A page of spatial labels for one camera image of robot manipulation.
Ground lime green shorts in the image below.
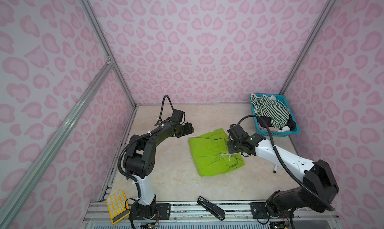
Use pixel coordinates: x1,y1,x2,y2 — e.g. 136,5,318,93
188,128,245,177

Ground green white striped shirt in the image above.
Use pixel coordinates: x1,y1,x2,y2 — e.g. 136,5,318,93
250,94,290,130

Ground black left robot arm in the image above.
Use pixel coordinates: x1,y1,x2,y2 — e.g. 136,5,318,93
118,121,194,219

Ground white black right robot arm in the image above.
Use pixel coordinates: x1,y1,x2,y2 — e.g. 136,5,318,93
229,133,340,218

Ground teal plastic laundry basket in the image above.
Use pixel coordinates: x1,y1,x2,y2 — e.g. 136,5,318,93
250,94,300,137

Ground pink garment in basket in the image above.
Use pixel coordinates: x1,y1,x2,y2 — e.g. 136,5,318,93
269,127,284,133

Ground white marker pen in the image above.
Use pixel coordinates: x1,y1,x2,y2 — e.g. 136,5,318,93
273,165,278,174

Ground black garment in basket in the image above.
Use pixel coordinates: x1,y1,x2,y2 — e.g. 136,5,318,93
257,114,297,132

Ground black stapler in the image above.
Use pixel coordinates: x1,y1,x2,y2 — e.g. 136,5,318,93
197,196,226,221

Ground yellow calculator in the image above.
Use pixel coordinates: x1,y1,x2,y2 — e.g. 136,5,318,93
107,190,130,225

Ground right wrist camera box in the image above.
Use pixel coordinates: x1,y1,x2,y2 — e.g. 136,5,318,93
228,124,249,142

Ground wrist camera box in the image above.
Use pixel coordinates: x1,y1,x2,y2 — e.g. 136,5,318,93
170,109,185,124
228,124,249,142

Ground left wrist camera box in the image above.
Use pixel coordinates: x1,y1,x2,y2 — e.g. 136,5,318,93
170,109,185,124

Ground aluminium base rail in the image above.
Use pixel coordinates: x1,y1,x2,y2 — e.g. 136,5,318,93
81,201,344,229

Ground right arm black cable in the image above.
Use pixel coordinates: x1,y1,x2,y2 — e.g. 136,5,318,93
235,114,335,212

